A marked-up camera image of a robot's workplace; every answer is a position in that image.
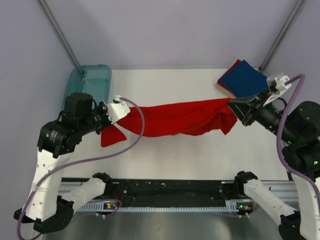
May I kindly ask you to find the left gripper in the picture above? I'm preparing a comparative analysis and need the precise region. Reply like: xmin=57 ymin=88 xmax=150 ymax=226
xmin=80 ymin=99 xmax=117 ymax=134

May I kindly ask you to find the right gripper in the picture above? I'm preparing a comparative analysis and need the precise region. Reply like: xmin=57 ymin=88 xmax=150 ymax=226
xmin=224 ymin=86 xmax=297 ymax=142

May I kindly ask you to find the red t shirt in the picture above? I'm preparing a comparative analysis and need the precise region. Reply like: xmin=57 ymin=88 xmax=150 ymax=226
xmin=100 ymin=98 xmax=237 ymax=148
xmin=217 ymin=59 xmax=242 ymax=88

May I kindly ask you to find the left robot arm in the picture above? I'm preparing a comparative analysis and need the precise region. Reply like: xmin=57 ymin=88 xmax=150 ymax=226
xmin=13 ymin=92 xmax=130 ymax=234

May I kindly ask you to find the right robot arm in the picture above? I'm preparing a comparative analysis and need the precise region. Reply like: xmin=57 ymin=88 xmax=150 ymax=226
xmin=227 ymin=93 xmax=320 ymax=240

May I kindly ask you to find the folded blue t shirt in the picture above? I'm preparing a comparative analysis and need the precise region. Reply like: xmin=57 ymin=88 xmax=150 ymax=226
xmin=221 ymin=60 xmax=268 ymax=98

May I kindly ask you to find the folded cream t shirt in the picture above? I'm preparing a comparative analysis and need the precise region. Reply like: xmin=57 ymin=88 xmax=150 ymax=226
xmin=214 ymin=83 xmax=236 ymax=99

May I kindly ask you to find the teal plastic bin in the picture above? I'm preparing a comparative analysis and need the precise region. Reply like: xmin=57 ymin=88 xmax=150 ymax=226
xmin=62 ymin=64 xmax=112 ymax=109

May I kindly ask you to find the folded red t shirt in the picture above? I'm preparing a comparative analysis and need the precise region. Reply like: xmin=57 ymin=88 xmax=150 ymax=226
xmin=217 ymin=59 xmax=242 ymax=88

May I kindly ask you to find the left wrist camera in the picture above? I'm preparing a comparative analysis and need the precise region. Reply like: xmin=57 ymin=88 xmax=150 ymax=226
xmin=106 ymin=95 xmax=131 ymax=124

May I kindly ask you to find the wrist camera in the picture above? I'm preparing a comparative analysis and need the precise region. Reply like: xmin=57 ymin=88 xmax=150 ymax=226
xmin=264 ymin=72 xmax=292 ymax=106
xmin=106 ymin=95 xmax=131 ymax=124

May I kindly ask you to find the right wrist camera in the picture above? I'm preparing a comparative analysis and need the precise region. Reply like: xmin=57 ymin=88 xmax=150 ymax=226
xmin=264 ymin=72 xmax=292 ymax=106

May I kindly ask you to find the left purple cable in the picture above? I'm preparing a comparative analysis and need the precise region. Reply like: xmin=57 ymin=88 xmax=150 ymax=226
xmin=16 ymin=98 xmax=146 ymax=239

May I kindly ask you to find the right aluminium frame post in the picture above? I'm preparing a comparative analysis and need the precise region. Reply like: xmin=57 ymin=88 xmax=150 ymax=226
xmin=258 ymin=0 xmax=307 ymax=73

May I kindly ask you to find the aluminium frame post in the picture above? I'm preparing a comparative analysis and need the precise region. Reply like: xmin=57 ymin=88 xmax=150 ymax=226
xmin=37 ymin=0 xmax=81 ymax=68
xmin=258 ymin=0 xmax=307 ymax=73

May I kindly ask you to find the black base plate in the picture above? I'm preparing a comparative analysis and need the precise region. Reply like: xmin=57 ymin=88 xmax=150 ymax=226
xmin=104 ymin=179 xmax=246 ymax=207

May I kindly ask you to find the grey cable duct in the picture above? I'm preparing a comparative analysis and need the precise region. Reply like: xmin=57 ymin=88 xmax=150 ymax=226
xmin=78 ymin=199 xmax=255 ymax=214

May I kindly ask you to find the left aluminium frame post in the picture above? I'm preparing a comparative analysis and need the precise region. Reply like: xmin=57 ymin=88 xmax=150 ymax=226
xmin=37 ymin=0 xmax=81 ymax=68

